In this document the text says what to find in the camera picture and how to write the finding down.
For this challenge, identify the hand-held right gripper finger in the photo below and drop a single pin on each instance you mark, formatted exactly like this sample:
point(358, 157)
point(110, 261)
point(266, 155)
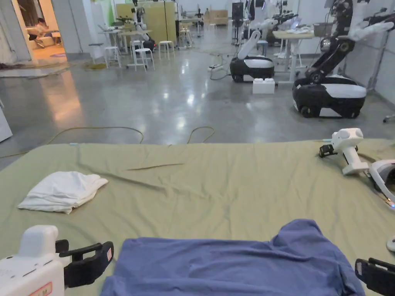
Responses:
point(378, 280)
point(384, 264)

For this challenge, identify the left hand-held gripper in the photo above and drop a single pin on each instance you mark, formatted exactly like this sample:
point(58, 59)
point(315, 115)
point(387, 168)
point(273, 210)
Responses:
point(31, 271)

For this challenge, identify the blue shirt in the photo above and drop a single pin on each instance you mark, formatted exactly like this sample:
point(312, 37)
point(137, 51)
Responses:
point(234, 265)

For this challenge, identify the white hand controller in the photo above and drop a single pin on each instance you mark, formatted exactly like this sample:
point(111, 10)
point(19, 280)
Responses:
point(392, 244)

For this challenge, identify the white folded cloth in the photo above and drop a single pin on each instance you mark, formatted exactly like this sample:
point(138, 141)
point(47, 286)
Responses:
point(61, 191)

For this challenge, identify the white headset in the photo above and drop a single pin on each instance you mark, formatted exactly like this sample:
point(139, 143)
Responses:
point(381, 174)

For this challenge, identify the spare white hand-held gripper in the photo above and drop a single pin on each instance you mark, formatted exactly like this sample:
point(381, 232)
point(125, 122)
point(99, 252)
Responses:
point(350, 148)

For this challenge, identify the bed with pale green sheet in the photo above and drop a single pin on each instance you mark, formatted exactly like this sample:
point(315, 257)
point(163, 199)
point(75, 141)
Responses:
point(197, 185)

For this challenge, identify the black and white wheeled robot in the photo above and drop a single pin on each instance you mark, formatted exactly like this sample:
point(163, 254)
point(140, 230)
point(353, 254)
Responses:
point(253, 64)
point(330, 92)

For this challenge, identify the white block box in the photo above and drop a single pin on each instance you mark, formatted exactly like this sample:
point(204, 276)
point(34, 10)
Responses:
point(264, 86)

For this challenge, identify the white power strip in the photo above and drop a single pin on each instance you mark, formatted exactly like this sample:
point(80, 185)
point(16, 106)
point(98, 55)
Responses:
point(215, 67)

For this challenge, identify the white humanoid robot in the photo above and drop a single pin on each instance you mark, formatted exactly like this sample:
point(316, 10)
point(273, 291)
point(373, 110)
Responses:
point(262, 18)

